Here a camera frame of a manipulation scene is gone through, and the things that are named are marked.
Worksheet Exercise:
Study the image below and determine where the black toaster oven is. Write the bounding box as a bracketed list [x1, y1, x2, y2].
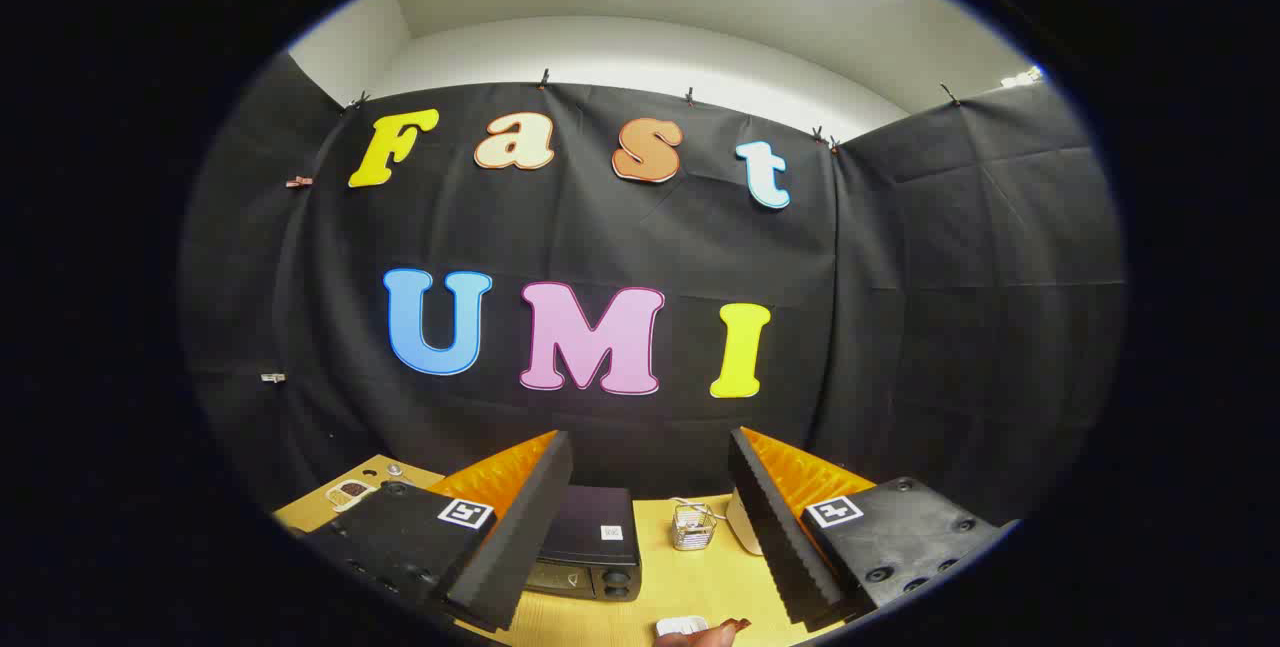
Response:
[525, 485, 643, 603]

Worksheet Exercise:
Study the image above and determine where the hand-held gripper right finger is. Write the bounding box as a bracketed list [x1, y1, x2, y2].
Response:
[727, 427, 1021, 631]

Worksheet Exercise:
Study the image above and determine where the small wire basket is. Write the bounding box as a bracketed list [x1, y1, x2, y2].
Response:
[672, 502, 717, 552]

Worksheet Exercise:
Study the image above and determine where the white bread toaster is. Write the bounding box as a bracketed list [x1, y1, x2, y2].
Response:
[725, 487, 766, 556]

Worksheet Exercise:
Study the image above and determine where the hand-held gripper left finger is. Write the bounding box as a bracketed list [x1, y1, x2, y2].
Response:
[300, 430, 575, 634]

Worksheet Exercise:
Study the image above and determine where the white seasoning dish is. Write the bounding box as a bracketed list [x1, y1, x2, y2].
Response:
[326, 478, 377, 512]

